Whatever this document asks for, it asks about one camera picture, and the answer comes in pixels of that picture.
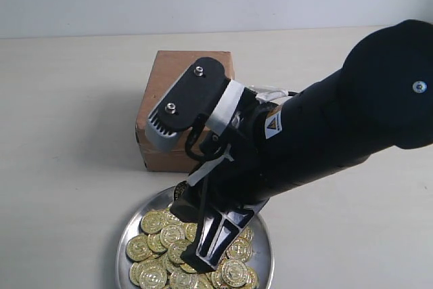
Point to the round silver metal plate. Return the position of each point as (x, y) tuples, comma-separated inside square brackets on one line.
[(135, 224)]

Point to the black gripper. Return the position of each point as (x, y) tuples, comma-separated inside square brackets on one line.
[(204, 198)]

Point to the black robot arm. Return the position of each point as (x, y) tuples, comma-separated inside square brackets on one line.
[(381, 97)]

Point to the gold coin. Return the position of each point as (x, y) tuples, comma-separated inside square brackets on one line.
[(240, 249), (153, 221), (152, 277), (234, 273), (137, 249)]

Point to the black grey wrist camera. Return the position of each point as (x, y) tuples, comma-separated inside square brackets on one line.
[(202, 95)]

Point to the gold coin upper left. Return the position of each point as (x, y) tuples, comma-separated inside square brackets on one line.
[(153, 221)]

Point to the gold coin bottom left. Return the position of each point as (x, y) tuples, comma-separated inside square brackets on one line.
[(152, 277)]

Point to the gold coin lower right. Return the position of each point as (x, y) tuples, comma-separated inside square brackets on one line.
[(234, 273)]

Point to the gold coin far left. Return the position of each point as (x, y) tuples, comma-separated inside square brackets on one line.
[(137, 249)]

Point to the cardboard box with slot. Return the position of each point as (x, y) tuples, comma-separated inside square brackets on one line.
[(167, 67)]

